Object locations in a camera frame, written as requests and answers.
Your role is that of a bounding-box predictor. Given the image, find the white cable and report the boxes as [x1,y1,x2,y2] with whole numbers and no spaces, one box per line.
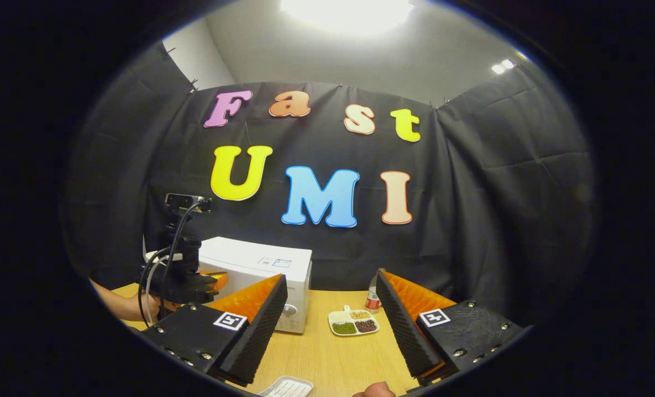
[144,251,185,321]

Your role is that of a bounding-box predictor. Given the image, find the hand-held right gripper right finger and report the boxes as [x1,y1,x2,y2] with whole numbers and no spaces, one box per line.
[375,269,527,387]

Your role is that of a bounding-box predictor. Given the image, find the black cable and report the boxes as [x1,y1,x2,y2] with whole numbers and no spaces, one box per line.
[137,201,204,323]

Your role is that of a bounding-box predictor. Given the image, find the white divided dish of beans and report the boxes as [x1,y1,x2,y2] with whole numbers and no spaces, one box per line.
[328,305,380,337]

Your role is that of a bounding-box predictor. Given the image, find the clear bottle with red label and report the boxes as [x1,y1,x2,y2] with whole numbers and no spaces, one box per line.
[366,274,382,314]

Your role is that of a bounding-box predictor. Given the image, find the large ceiling light panel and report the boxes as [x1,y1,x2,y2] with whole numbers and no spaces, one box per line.
[281,0,416,34]

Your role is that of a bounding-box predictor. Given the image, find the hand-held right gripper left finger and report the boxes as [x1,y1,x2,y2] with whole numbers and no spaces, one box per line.
[140,274,288,387]

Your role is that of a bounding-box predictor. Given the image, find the white microwave oven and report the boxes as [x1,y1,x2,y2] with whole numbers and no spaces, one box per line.
[198,237,313,334]

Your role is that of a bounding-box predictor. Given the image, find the white ridged tray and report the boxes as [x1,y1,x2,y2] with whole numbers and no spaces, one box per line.
[259,376,314,397]

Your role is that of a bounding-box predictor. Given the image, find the black backdrop cloth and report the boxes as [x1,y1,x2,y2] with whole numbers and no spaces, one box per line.
[63,41,598,326]

